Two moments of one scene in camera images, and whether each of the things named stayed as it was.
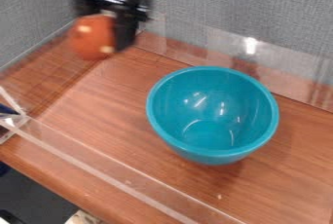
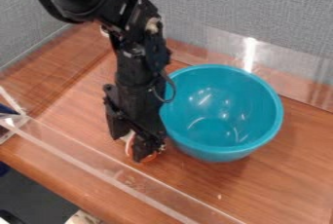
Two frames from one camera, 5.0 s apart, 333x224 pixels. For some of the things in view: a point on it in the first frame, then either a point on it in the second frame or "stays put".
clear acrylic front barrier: x=60 y=181 stays put
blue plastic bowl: x=214 y=113 stays put
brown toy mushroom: x=92 y=34 -> x=162 y=149
